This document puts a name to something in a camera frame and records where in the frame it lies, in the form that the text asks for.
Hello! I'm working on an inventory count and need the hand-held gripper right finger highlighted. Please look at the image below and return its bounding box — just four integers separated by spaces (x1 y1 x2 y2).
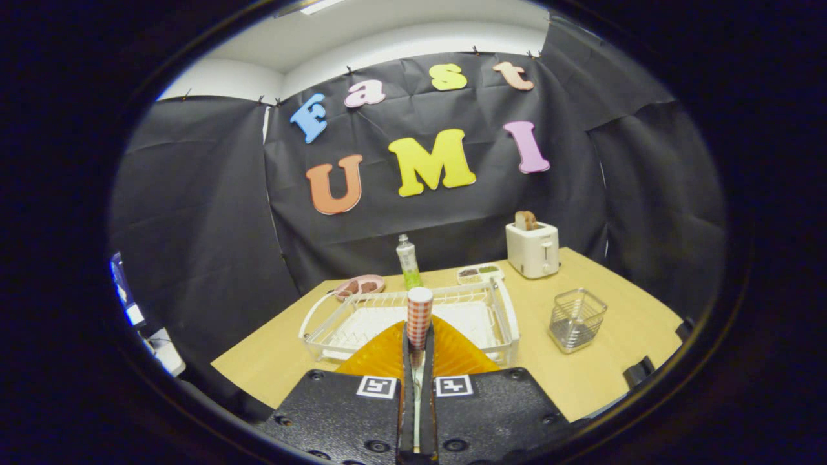
424 315 572 465

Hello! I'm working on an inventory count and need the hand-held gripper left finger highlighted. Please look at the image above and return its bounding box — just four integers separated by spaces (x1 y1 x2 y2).
258 315 415 465

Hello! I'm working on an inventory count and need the pink checkered handle spoon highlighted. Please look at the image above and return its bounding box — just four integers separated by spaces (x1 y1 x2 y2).
406 287 435 453

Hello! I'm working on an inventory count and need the white wire dish rack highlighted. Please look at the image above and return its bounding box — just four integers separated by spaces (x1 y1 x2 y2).
298 278 521 367

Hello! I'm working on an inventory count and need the metal wire basket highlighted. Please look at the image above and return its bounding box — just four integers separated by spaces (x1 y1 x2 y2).
549 288 609 354

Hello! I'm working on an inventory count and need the pink plate with meat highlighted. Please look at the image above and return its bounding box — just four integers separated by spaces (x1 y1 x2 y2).
333 274 386 302

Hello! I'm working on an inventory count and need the white ribbed drain tray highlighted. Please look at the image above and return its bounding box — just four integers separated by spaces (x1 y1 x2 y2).
323 300 498 361

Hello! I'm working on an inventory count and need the small divided snack tray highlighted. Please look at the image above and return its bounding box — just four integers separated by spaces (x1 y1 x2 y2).
457 264 505 285

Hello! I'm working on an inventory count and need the clear bottle green liquid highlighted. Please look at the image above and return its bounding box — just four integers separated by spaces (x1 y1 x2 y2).
396 234 424 290

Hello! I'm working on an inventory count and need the white toaster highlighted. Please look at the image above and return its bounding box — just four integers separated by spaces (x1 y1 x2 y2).
505 222 561 280

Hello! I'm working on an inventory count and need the black backdrop cloth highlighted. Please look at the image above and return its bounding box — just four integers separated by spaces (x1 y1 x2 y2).
109 13 728 414

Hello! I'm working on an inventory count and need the lit computer screen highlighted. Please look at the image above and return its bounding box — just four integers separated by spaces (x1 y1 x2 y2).
110 252 146 327

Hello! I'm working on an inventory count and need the white device with cable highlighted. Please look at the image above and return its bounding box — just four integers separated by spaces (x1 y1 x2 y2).
145 326 187 377

